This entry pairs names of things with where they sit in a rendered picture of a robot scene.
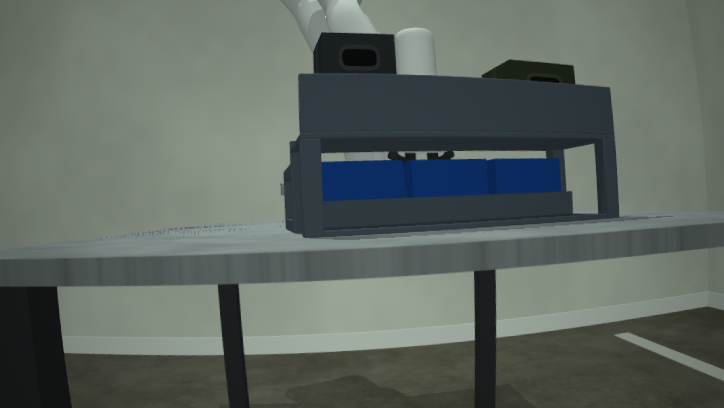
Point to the dark grey shelf rack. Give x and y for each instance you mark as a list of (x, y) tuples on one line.
[(348, 112)]

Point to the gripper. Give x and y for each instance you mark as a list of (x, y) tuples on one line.
[(411, 155)]

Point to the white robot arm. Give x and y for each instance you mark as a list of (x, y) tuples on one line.
[(414, 47)]

